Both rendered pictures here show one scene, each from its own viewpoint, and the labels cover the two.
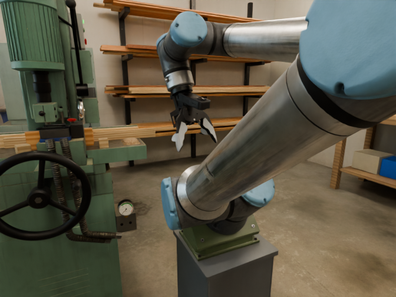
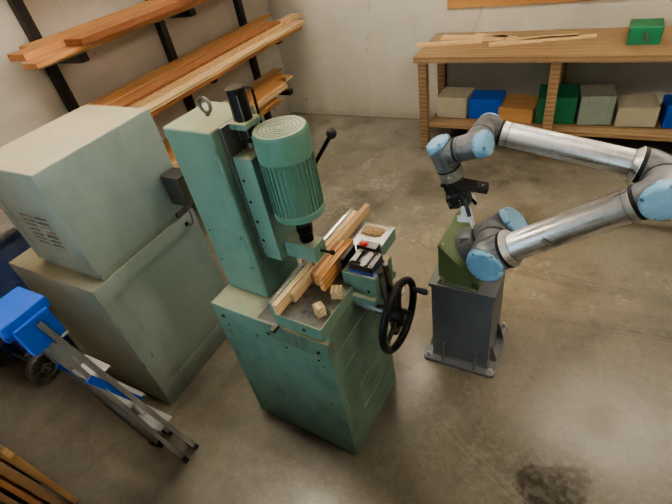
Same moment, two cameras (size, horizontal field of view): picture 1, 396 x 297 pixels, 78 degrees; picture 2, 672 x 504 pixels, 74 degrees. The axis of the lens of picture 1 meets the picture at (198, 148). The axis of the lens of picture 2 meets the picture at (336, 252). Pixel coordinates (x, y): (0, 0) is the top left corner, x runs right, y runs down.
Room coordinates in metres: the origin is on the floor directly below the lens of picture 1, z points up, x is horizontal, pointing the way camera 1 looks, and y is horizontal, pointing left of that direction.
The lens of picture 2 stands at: (-0.17, 1.17, 2.03)
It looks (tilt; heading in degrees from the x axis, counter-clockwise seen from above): 39 degrees down; 331
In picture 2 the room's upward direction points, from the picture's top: 12 degrees counter-clockwise
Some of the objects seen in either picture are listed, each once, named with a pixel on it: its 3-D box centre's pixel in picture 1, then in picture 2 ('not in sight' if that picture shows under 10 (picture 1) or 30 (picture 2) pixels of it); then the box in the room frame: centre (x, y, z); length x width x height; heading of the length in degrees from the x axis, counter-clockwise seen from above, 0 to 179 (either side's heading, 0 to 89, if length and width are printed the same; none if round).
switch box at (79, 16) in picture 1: (76, 32); not in sight; (1.35, 0.61, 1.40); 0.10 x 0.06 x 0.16; 23
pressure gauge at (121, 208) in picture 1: (125, 208); not in sight; (0.91, 0.29, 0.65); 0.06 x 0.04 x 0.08; 113
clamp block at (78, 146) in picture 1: (64, 150); (367, 272); (0.85, 0.48, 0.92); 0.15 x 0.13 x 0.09; 113
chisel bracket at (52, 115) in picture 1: (47, 113); (305, 247); (1.02, 0.62, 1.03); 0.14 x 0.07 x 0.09; 23
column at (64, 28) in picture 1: (50, 81); (239, 206); (1.27, 0.73, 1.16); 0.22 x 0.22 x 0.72; 23
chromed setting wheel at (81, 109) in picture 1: (81, 111); not in sight; (1.17, 0.55, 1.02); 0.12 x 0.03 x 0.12; 23
